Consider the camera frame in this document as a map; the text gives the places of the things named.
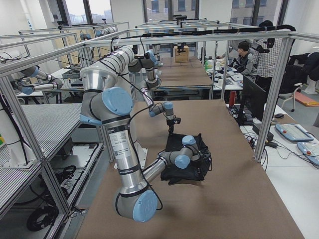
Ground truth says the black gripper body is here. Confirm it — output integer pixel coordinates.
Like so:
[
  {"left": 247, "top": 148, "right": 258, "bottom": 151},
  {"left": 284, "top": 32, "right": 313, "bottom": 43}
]
[
  {"left": 166, "top": 115, "right": 181, "bottom": 126},
  {"left": 198, "top": 147, "right": 213, "bottom": 172}
]

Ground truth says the black graphic t-shirt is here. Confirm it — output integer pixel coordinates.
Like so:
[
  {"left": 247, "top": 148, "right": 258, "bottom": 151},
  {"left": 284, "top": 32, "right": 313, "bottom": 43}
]
[{"left": 159, "top": 133, "right": 208, "bottom": 185}]

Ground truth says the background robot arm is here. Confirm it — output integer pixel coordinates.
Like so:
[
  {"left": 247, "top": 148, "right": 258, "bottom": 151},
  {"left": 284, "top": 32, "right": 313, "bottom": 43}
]
[{"left": 10, "top": 66, "right": 65, "bottom": 95}]

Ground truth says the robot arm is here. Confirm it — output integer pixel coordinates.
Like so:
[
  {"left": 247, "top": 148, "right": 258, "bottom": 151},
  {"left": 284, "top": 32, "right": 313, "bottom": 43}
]
[
  {"left": 128, "top": 50, "right": 181, "bottom": 134},
  {"left": 80, "top": 66, "right": 212, "bottom": 223}
]

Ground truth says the red bottle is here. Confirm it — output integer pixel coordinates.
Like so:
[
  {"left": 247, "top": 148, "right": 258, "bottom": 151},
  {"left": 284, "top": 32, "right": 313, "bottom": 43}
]
[{"left": 229, "top": 91, "right": 236, "bottom": 107}]

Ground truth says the cardboard box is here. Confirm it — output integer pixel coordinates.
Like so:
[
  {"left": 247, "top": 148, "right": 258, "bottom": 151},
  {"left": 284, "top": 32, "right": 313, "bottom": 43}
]
[{"left": 174, "top": 45, "right": 189, "bottom": 63}]

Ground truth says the black computer monitor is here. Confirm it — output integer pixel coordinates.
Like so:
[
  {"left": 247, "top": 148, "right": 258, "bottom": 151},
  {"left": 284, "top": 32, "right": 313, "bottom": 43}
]
[{"left": 237, "top": 76, "right": 268, "bottom": 125}]

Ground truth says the seated man in grey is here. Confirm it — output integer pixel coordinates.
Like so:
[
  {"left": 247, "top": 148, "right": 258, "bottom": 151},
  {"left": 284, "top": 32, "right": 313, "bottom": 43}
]
[{"left": 229, "top": 41, "right": 257, "bottom": 78}]

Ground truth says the teach pendant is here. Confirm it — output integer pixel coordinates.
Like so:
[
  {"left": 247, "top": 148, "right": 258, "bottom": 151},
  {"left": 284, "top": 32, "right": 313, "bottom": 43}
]
[
  {"left": 275, "top": 123, "right": 314, "bottom": 142},
  {"left": 297, "top": 142, "right": 319, "bottom": 166}
]

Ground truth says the standing person in plaid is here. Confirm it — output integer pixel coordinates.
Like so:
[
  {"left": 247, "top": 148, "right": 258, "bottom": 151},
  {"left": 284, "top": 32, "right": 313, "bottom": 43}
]
[{"left": 254, "top": 19, "right": 284, "bottom": 93}]

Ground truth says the aluminium frame post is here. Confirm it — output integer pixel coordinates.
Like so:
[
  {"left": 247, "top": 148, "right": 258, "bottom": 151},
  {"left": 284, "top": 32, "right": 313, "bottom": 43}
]
[{"left": 254, "top": 36, "right": 293, "bottom": 163}]

